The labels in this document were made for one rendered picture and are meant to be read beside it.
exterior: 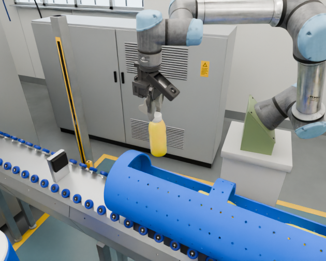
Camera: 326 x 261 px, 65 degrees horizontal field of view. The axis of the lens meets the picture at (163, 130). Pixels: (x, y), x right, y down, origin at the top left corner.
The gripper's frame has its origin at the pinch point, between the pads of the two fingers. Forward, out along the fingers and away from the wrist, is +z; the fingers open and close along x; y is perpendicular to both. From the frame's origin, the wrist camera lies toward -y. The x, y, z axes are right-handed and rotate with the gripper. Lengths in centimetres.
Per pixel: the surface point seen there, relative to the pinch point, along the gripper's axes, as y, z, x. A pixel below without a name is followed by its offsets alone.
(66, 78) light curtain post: 73, 15, -23
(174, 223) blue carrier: -19.2, 27.2, 20.1
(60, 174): 53, 51, 12
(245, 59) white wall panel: 21, 83, -266
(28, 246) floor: 104, 150, 29
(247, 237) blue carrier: -43, 21, 17
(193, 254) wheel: -27, 44, 19
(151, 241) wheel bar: -9, 49, 20
